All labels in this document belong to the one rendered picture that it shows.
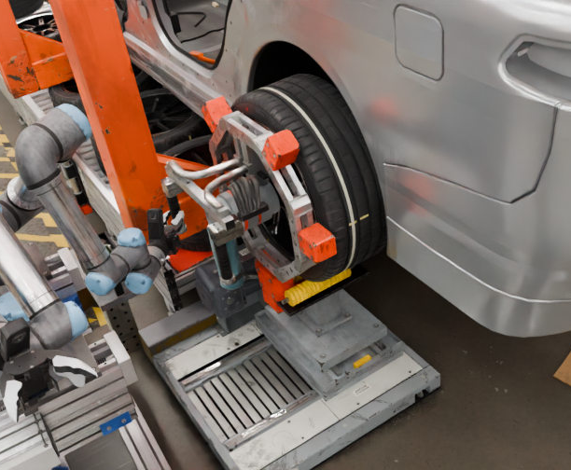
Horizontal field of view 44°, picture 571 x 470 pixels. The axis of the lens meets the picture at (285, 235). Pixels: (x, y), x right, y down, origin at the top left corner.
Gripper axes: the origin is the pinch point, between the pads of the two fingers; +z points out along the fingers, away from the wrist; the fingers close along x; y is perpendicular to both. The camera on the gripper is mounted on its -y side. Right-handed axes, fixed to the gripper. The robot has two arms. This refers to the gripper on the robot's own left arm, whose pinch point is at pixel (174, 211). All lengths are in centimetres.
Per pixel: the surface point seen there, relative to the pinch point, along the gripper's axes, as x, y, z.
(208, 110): 11.9, -27.6, 17.6
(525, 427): 115, 83, -9
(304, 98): 46, -34, 12
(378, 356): 63, 67, 4
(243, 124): 26.2, -27.0, 9.1
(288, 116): 43, -33, 3
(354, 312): 52, 61, 20
